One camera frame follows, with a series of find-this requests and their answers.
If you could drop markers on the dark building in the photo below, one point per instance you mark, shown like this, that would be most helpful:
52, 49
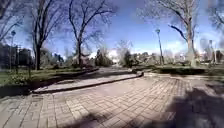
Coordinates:
18, 56

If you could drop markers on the evergreen bush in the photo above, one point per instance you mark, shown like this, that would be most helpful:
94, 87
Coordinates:
101, 60

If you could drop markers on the brick paved path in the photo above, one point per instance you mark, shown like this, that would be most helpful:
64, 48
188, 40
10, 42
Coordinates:
116, 100

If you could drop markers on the grass lawn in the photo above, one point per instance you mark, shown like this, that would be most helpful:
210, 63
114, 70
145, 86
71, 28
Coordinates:
186, 70
33, 75

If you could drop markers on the bare tree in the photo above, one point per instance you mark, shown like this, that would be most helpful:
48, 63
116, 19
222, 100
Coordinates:
6, 20
190, 46
37, 53
79, 53

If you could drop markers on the lamp post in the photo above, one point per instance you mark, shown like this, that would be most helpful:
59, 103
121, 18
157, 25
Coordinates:
12, 46
159, 46

